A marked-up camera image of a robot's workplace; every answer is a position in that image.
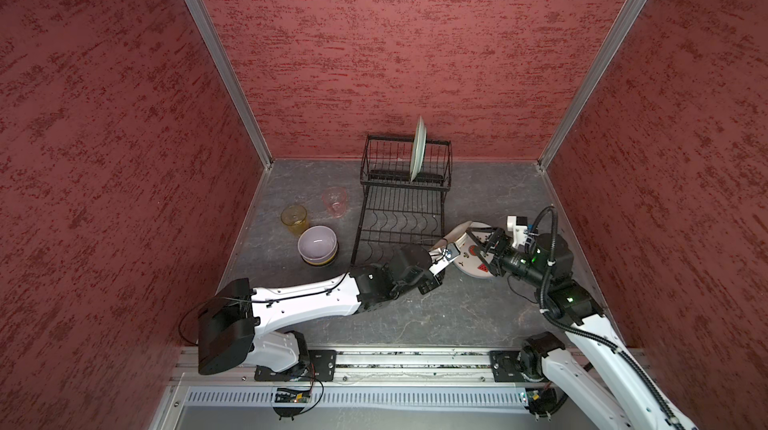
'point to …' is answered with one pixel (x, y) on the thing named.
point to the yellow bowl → (321, 262)
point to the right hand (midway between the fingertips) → (465, 247)
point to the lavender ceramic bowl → (317, 243)
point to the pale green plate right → (418, 149)
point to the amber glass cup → (296, 218)
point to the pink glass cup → (335, 198)
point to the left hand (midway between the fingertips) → (439, 261)
